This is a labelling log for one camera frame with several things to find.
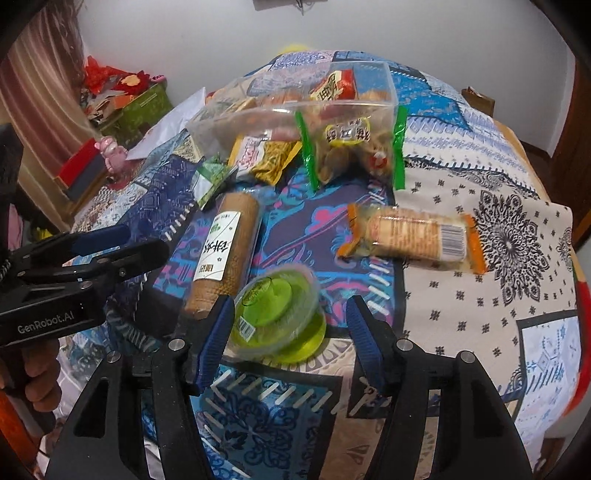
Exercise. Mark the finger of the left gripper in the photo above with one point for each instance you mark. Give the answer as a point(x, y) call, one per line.
point(87, 242)
point(114, 266)

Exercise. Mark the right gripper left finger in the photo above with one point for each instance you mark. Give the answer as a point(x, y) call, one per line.
point(208, 337)

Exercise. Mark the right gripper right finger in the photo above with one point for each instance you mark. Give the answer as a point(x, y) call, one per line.
point(381, 354)

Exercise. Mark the green jelly cup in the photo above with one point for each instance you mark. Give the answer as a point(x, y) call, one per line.
point(278, 317)

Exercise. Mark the brown biscuit roll pack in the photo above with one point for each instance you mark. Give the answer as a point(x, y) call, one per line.
point(223, 263)

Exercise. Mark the green pea snack bag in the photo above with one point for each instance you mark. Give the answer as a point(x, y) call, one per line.
point(210, 177)

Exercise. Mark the yellow white snack bag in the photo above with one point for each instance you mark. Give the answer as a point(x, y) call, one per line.
point(261, 160)

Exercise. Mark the green edged pastry bag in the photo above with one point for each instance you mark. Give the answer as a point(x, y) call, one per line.
point(373, 141)

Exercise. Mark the red noodle snack packet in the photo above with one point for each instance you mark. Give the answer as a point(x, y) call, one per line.
point(338, 85)

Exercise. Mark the person's left hand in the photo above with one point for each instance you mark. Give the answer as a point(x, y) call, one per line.
point(33, 372)

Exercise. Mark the red and grey box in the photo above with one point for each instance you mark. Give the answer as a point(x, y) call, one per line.
point(80, 171)

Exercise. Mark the pink plush toy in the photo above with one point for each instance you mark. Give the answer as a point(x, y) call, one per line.
point(114, 155)

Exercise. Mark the white pillow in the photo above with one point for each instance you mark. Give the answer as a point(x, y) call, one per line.
point(168, 126)

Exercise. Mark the striped pink curtain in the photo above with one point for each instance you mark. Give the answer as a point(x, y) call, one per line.
point(41, 80)

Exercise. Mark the patchwork blue quilt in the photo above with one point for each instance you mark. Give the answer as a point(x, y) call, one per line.
point(496, 358)

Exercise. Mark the clear plastic storage box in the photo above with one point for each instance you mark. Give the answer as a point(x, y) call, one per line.
point(264, 103)

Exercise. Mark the brown wooden door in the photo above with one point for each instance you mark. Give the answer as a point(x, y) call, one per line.
point(570, 164)

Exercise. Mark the yellow round object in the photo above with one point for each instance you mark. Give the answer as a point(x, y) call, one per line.
point(294, 47)

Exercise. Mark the wall mounted black monitor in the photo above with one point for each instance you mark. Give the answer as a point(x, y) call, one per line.
point(300, 5)

